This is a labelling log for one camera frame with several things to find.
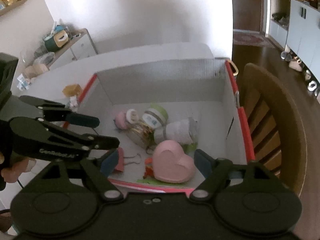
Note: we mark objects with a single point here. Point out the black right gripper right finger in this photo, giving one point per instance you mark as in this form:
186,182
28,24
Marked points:
246,198

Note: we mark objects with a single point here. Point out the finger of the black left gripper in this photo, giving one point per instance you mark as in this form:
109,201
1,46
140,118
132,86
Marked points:
39,139
54,111

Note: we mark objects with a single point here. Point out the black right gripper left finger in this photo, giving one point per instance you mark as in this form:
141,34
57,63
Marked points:
63,198

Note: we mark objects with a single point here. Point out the red binder clip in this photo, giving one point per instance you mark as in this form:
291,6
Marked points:
124,161

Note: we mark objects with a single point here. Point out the pink doll figure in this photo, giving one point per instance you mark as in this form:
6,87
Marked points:
125,119

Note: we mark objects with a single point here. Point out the pink heart-shaped box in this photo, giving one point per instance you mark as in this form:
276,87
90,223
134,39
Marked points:
170,164

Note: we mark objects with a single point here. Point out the green highlighter marker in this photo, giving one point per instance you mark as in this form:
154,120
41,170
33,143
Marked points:
155,182

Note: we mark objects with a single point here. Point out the orange toy figure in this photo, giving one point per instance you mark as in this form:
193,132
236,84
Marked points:
148,168

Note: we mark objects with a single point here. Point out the silver cap white bottle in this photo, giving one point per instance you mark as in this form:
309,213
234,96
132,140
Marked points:
185,132

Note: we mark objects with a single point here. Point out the green white labelled jar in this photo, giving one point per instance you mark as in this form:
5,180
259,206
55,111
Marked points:
155,116

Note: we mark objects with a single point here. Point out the person's left hand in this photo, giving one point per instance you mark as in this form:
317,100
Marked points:
12,166

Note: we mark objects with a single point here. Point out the white blue toy figure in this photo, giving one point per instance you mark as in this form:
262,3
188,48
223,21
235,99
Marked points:
73,103

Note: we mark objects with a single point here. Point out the white blue tube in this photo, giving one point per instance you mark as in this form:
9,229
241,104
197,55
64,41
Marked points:
23,83

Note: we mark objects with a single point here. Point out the yellow cardboard box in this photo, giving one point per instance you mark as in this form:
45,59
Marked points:
72,90

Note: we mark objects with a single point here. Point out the brown cardboard box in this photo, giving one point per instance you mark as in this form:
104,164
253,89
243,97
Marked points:
35,70

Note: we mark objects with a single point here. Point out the clear plastic bag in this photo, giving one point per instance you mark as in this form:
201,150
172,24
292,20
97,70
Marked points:
45,59

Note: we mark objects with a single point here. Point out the wooden chair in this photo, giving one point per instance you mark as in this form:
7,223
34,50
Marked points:
275,126

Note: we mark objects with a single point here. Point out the green yellow tissue box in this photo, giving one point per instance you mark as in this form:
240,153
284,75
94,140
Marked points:
55,42

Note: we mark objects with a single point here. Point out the wooden white side cabinet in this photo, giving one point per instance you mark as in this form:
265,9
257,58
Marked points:
79,47

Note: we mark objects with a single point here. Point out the red white cardboard box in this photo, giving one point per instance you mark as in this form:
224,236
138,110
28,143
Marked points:
202,89

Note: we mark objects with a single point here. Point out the brown wooden door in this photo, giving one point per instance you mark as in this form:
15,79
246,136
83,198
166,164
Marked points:
248,15

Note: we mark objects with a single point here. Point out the wooden wall shelf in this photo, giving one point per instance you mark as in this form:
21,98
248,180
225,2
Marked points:
12,7

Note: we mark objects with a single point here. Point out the white wall cabinet unit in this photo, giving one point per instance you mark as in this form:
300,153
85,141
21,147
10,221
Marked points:
294,25

